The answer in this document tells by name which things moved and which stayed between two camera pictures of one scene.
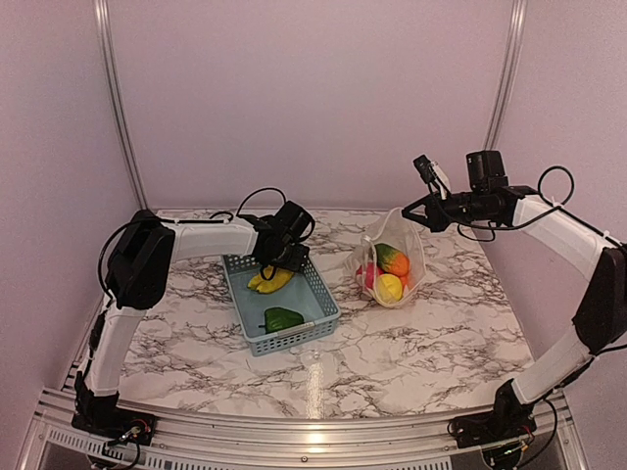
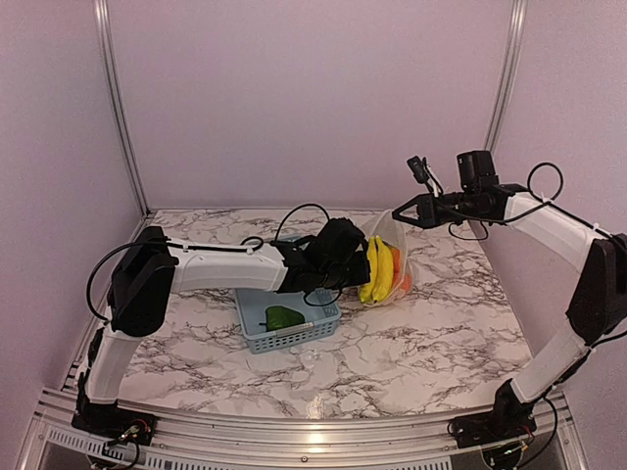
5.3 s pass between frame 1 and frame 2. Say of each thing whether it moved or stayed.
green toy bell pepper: stayed
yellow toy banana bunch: moved
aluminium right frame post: stayed
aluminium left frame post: stayed
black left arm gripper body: moved
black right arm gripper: stayed
